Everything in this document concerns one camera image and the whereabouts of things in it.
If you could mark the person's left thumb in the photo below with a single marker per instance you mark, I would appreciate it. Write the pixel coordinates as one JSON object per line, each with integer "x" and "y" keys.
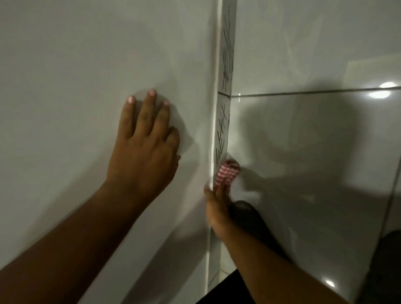
{"x": 178, "y": 158}

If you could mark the person's dark clothing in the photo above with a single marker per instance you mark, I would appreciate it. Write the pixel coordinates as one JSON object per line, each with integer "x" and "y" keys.
{"x": 224, "y": 291}

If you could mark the person's right fingers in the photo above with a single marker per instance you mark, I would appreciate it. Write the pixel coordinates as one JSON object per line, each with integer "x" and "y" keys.
{"x": 218, "y": 194}

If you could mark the white door panel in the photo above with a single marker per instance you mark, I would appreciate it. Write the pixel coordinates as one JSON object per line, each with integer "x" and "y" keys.
{"x": 78, "y": 78}

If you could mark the person's right hand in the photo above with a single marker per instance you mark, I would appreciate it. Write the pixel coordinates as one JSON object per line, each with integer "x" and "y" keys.
{"x": 217, "y": 209}

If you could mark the red white checked cloth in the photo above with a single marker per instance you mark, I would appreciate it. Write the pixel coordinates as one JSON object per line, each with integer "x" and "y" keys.
{"x": 228, "y": 172}

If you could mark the person's left forearm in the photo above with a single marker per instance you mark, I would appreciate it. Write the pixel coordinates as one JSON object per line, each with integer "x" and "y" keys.
{"x": 69, "y": 247}

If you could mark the person's left little finger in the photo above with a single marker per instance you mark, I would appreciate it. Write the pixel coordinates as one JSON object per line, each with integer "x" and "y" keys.
{"x": 127, "y": 117}

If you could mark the person's left hand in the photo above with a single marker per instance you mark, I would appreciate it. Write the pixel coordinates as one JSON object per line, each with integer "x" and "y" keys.
{"x": 142, "y": 156}

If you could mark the person's left middle finger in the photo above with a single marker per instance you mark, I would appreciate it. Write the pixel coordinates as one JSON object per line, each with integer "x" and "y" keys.
{"x": 161, "y": 119}

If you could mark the person's right forearm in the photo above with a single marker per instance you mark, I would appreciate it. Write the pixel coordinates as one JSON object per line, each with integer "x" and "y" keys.
{"x": 266, "y": 269}

